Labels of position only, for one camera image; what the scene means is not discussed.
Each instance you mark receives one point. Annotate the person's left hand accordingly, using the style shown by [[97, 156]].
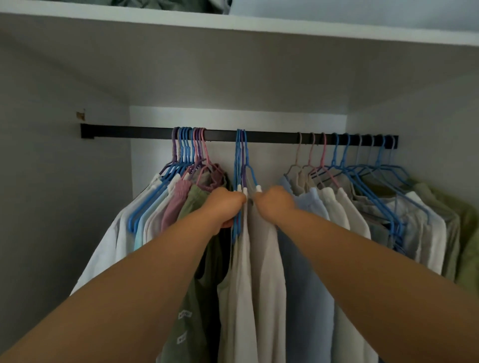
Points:
[[224, 207]]

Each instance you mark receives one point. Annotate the person's right hand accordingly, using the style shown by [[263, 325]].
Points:
[[275, 203]]

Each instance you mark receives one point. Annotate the row of coloured plastic hangers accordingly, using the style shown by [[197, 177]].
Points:
[[183, 149]]

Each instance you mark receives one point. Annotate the row of clothes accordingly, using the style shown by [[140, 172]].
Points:
[[108, 247]]

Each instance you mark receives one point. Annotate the white wardrobe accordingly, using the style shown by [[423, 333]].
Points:
[[56, 187]]

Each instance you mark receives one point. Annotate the person's right forearm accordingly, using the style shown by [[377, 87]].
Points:
[[374, 284]]

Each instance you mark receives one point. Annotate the person's left forearm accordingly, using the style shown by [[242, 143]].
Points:
[[112, 295]]

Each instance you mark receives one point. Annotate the white wardrobe shelf board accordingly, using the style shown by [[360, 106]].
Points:
[[224, 67]]

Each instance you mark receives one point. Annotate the crumpled green grey clothes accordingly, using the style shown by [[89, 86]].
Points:
[[157, 4]]

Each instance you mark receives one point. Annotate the pale blue folded quilt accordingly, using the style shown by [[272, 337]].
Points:
[[355, 13]]

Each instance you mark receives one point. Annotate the black closet rod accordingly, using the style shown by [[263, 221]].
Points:
[[131, 131]]

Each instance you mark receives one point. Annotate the small brass wall hook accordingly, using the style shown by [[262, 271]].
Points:
[[80, 115]]

